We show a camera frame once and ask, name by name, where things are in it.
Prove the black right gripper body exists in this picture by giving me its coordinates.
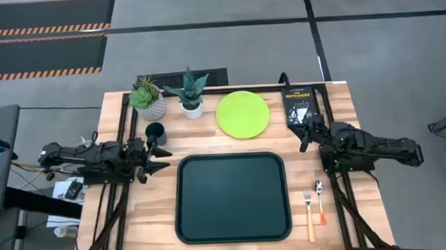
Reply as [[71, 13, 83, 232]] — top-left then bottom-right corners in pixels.
[[298, 114, 333, 154]]

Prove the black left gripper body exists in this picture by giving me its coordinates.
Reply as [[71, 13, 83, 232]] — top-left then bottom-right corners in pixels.
[[127, 136, 154, 185]]

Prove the dark green plastic cup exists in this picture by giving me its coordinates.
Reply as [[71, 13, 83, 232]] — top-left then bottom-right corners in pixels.
[[144, 121, 169, 148]]

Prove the lime green round plate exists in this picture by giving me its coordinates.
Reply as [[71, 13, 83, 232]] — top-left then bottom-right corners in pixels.
[[214, 89, 272, 141]]

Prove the spoon with orange handle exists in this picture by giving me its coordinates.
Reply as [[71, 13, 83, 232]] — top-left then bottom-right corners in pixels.
[[314, 179, 328, 227]]

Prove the fork with pale orange handle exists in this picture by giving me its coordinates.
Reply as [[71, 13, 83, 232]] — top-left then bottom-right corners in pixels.
[[304, 189, 316, 243]]

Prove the dark green plastic tray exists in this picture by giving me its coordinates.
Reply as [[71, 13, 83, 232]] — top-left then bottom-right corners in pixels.
[[172, 150, 294, 246]]

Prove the black paperback book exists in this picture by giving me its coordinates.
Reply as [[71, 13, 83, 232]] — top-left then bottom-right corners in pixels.
[[280, 84, 321, 131]]

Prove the succulent in patterned pot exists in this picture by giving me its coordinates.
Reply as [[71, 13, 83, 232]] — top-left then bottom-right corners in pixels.
[[127, 75, 169, 122]]

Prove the snake plant in white pot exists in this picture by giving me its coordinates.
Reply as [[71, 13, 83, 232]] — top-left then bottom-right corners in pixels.
[[161, 66, 212, 120]]

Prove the small black handheld device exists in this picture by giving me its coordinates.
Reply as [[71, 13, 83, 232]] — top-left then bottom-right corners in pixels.
[[64, 178, 84, 201]]

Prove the white paper sheet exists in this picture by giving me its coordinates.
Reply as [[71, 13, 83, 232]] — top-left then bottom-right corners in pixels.
[[51, 176, 88, 206]]

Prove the black ribbed floor mat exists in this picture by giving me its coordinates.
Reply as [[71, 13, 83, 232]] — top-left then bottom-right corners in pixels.
[[136, 67, 230, 92]]

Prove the clear plastic bottle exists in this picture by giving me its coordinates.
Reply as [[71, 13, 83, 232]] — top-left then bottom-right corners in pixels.
[[53, 224, 79, 239]]

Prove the black hazard-striped floor mat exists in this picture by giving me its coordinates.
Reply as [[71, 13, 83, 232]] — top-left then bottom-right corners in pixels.
[[0, 0, 117, 38], [0, 33, 110, 82]]

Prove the yellow floor cable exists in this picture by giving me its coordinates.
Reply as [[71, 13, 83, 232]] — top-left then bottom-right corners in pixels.
[[11, 158, 46, 175]]

